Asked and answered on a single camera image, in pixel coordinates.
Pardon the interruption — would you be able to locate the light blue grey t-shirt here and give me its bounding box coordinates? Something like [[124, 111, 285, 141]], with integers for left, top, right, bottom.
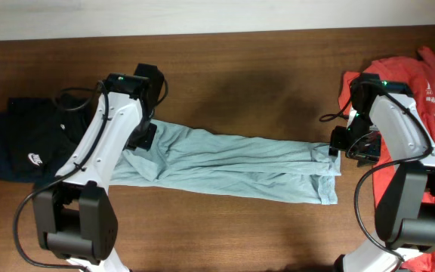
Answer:
[[110, 120, 341, 205]]

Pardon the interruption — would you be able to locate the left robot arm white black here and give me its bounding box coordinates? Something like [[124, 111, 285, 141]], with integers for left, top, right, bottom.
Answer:
[[32, 73, 168, 271]]

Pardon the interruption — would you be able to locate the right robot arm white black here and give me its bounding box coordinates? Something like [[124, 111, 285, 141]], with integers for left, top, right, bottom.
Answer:
[[329, 73, 435, 272]]

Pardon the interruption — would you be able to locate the red t-shirt with print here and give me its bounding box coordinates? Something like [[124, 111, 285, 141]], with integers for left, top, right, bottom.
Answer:
[[338, 47, 435, 267]]

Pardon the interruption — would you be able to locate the folded black Nike garment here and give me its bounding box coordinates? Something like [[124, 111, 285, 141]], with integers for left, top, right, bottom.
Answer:
[[0, 94, 92, 184]]

